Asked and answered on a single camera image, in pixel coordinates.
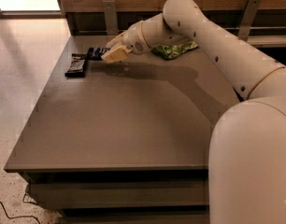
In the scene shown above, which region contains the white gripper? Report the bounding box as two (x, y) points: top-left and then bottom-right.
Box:
(102, 21), (150, 63)

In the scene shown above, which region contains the blue rxbar blueberry wrapper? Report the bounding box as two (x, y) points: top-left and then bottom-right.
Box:
(86, 47), (108, 61)

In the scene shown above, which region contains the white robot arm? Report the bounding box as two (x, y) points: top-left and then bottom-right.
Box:
(102, 0), (286, 224)

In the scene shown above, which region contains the black rxbar chocolate wrapper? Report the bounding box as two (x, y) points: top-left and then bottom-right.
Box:
(64, 53), (87, 77)

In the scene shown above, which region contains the green chip bag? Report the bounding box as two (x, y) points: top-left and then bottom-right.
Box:
(151, 41), (198, 60)

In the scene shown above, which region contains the grey drawer cabinet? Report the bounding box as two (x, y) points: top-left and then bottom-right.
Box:
(5, 36), (237, 217)

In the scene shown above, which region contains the upper grey drawer front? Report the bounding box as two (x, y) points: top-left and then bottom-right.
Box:
(27, 181), (208, 210)

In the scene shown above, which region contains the grey drawer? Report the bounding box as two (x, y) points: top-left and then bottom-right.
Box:
(27, 181), (208, 210)
(56, 215), (210, 224)

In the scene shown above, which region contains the lower grey drawer front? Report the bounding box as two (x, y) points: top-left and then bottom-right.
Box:
(56, 215), (210, 224)

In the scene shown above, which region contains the left metal bracket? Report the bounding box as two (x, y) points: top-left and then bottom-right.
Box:
(102, 0), (119, 35)

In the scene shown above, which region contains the metal bracket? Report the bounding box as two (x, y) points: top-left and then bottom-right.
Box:
(237, 0), (262, 41)
(102, 0), (119, 35)

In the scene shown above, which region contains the horizontal metal rail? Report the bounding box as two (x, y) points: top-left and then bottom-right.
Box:
(75, 26), (286, 35)

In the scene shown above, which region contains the right metal bracket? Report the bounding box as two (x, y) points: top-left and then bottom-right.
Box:
(237, 0), (262, 41)

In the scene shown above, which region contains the black floor cable left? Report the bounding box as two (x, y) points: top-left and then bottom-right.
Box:
(0, 200), (42, 224)

